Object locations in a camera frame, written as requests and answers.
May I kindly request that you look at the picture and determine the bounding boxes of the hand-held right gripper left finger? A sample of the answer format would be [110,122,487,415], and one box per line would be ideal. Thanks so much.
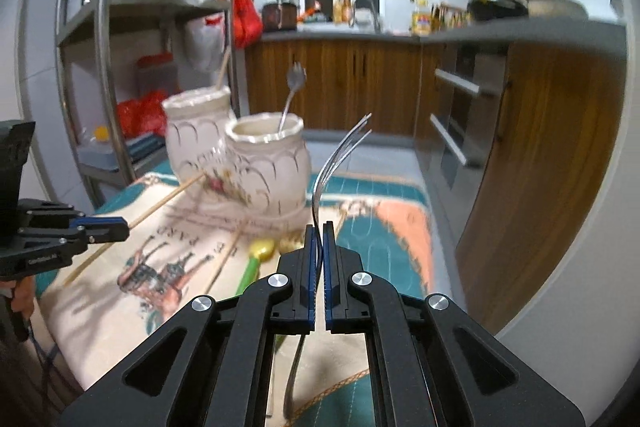
[56,222,318,427]

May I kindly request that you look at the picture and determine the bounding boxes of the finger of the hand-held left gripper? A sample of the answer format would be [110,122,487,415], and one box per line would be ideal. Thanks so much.
[19,202,130,230]
[15,226,132,259]

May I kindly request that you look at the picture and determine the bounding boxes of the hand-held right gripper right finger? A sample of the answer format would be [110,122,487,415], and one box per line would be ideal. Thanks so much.
[323,221,586,427]

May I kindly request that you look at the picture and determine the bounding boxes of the cream scalloped ceramic jar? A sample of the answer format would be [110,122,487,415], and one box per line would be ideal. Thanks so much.
[225,112,313,220]
[162,87,236,202]

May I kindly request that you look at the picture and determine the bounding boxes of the person's left hand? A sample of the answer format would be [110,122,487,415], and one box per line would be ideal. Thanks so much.
[11,279,36,323]

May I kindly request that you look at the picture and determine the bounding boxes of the yellow green plastic fork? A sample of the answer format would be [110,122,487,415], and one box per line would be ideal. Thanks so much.
[234,237,279,299]

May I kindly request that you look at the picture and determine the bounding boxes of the printed blanket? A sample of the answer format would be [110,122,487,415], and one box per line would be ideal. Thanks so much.
[37,172,441,427]

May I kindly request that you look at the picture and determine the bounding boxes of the yellow cap plastic bottle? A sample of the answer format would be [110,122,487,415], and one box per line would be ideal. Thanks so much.
[80,126,121,158]

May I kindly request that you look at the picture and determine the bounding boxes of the crumpled red plastic bag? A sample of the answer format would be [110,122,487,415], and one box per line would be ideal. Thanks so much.
[115,90,170,138]

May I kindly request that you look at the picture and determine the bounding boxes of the red lid plastic container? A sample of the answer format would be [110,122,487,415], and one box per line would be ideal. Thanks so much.
[136,52,180,96]

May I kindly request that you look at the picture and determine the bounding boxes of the steel built-in oven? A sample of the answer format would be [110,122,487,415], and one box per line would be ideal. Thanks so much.
[429,42,508,195]

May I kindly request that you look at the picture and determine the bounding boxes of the small silver fork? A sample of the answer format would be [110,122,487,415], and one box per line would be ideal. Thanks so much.
[277,61,308,132]

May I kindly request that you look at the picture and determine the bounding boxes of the metal shelf rack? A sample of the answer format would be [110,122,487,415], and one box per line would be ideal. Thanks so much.
[52,0,246,192]

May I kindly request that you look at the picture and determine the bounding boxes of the wooden base cabinets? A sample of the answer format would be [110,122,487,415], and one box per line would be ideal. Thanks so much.
[244,37,628,338]

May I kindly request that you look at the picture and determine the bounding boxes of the hanging white plastic bag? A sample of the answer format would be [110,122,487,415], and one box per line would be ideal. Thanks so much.
[186,16,226,75]

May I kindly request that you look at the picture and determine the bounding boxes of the hanging red plastic bag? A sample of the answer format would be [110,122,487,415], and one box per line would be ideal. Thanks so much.
[231,0,264,50]

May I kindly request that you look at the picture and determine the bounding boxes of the metal faucet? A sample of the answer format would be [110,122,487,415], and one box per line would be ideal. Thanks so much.
[349,0,382,32]

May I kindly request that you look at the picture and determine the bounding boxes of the dark red rice cooker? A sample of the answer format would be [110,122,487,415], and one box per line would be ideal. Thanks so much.
[261,0,299,32]

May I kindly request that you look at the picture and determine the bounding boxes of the yellow oil bottle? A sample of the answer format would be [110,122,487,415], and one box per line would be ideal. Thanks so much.
[411,4,433,36]

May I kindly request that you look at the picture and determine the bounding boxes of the small condiment bottles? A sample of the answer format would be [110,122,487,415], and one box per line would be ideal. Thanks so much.
[430,4,472,30]

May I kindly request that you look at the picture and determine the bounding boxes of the grey kitchen countertop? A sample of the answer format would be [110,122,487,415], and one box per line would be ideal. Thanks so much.
[260,14,628,58]

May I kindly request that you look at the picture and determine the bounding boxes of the black wok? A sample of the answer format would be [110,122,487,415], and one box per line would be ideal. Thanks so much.
[467,0,530,24]

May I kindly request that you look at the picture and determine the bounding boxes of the white lidded pot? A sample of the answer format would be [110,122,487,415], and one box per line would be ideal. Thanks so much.
[522,0,590,20]

